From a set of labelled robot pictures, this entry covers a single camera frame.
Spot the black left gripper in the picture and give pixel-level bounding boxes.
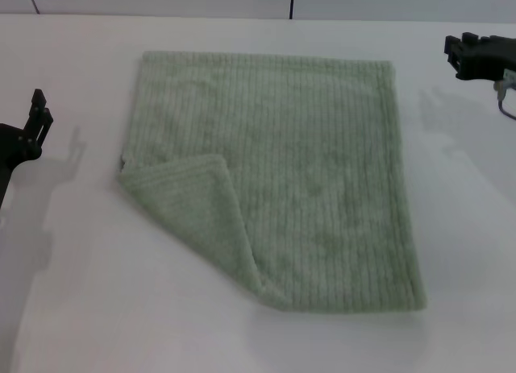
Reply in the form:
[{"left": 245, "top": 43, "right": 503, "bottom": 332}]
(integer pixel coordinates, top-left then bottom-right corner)
[{"left": 0, "top": 89, "right": 54, "bottom": 209}]

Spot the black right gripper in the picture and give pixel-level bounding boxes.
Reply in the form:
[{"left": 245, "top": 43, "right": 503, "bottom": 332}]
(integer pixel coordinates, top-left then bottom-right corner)
[{"left": 444, "top": 32, "right": 516, "bottom": 82}]

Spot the light green ribbed towel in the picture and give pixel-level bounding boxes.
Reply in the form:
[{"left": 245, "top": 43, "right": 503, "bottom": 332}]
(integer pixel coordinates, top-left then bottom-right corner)
[{"left": 116, "top": 49, "right": 429, "bottom": 314}]

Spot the grey cable with silver plug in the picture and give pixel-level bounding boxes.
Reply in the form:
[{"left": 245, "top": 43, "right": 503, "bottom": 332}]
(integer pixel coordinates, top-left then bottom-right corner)
[{"left": 493, "top": 69, "right": 516, "bottom": 119}]

